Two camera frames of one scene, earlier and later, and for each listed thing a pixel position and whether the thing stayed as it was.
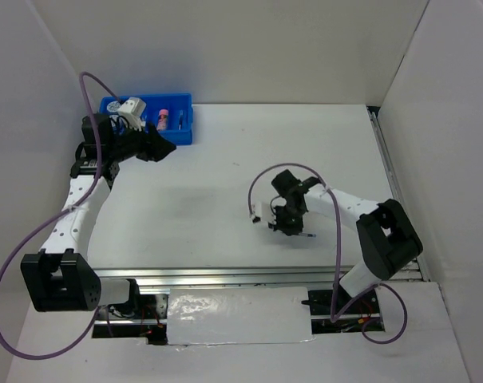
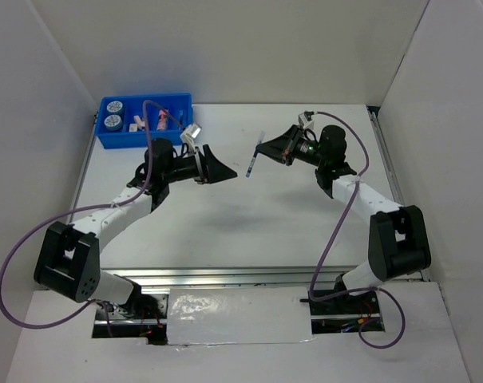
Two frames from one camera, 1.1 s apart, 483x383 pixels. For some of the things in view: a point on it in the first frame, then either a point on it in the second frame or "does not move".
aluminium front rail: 239,276 does not move
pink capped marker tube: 162,120 does not move
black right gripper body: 288,213 to 306,150
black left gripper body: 122,147 to 185,168
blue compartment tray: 172,114 does not move
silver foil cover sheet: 238,315 does not move
